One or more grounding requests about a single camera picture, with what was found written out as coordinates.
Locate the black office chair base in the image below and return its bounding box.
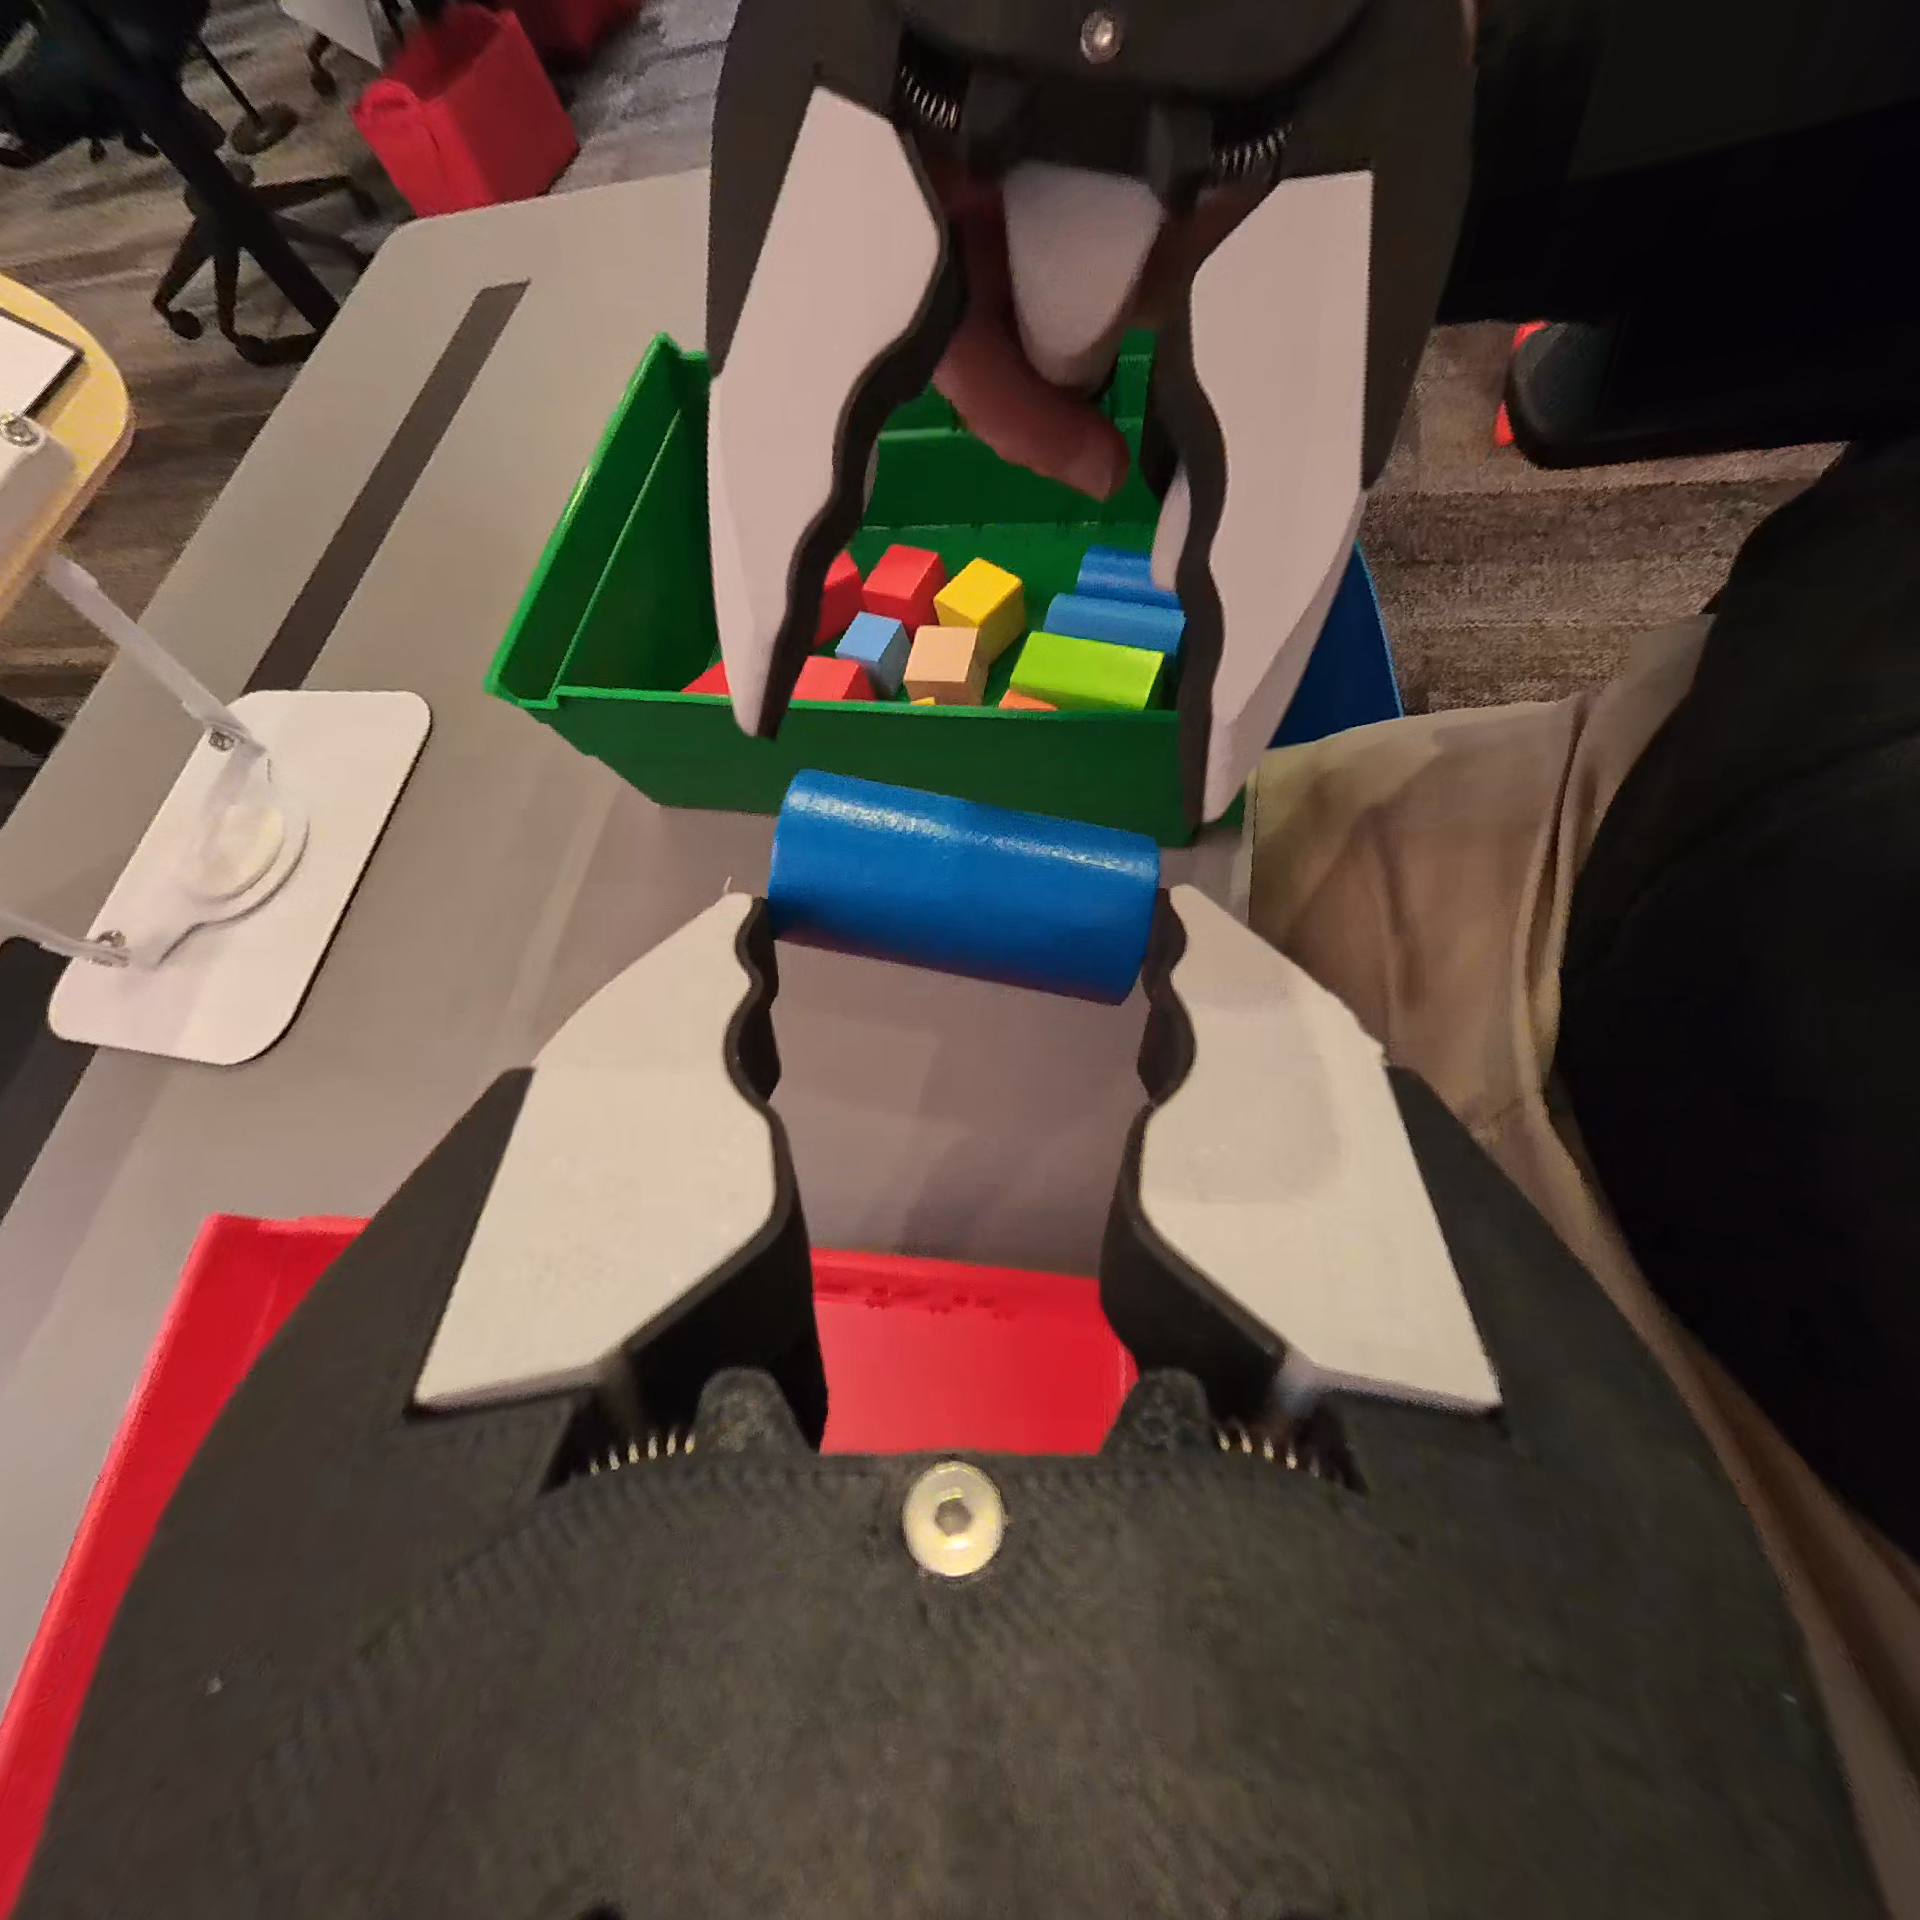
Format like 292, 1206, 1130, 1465
0, 0, 383, 370

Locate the pile of coloured wooden blocks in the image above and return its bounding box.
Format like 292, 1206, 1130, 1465
682, 543, 1189, 714

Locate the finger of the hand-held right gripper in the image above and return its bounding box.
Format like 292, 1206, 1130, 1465
1151, 168, 1378, 842
704, 86, 970, 741

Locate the white paper sheet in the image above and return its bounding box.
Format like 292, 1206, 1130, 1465
0, 306, 83, 411

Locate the red bag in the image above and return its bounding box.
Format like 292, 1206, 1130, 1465
351, 5, 582, 222

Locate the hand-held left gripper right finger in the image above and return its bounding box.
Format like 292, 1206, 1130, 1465
1102, 885, 1503, 1447

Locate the blue plastic bin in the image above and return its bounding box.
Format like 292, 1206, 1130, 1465
1265, 543, 1408, 753

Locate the white stand with clear arms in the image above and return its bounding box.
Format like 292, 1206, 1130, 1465
0, 555, 434, 1069

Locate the light wooden table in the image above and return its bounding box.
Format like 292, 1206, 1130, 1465
0, 272, 137, 618

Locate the black and red shoe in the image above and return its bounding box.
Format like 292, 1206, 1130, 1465
1500, 318, 1848, 468

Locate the red plastic bin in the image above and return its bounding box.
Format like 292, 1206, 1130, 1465
0, 1212, 1138, 1909

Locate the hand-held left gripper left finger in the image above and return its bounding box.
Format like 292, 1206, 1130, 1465
412, 895, 828, 1450

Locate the blue wooden cylinder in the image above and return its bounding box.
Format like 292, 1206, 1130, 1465
767, 769, 1163, 1008

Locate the lime green rectangular block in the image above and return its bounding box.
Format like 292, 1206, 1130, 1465
1007, 631, 1171, 714

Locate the green plastic bin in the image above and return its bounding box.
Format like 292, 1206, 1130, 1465
485, 331, 1247, 847

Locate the person's right hand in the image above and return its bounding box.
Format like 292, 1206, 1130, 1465
931, 180, 1130, 501

